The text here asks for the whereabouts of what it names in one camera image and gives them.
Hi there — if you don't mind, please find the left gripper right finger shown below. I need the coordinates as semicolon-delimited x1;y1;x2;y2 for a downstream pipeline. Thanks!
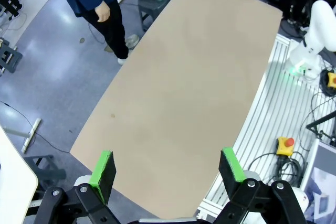
212;147;307;224

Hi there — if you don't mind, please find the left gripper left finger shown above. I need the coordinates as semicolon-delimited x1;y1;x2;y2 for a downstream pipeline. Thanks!
34;150;121;224

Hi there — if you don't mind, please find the person's right hand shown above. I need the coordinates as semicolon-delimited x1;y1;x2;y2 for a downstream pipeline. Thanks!
94;0;111;23

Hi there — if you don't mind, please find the dark gray plastic stool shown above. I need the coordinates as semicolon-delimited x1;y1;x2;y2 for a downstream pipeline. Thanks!
0;37;24;74
23;154;67;192
138;0;173;32

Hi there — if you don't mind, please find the white slotted robot platform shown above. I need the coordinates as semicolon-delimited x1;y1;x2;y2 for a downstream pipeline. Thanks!
196;34;336;224

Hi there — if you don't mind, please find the gray equipment cabinet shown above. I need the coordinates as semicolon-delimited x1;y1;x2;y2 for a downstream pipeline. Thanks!
300;138;336;224

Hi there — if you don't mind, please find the black metal stand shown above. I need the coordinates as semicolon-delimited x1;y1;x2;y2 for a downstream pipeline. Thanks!
306;111;336;144

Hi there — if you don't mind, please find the black cable bundle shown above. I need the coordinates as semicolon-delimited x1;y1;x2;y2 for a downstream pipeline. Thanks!
248;152;307;188

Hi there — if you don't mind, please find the long black cable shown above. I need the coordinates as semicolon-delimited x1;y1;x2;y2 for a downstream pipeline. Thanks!
299;91;336;153

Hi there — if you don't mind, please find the black floor cable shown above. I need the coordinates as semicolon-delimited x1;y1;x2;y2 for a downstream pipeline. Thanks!
0;100;72;154

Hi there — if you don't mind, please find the black coiled cable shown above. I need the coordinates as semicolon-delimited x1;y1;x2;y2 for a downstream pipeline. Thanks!
318;68;336;98

